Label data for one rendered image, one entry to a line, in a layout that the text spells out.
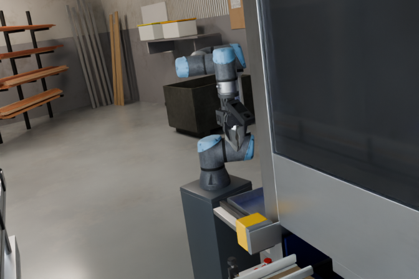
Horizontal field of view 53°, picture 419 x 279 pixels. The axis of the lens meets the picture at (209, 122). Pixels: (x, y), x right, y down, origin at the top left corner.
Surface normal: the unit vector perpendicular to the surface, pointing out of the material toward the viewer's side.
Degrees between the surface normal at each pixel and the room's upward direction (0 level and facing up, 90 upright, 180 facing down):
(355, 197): 90
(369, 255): 90
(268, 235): 90
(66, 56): 90
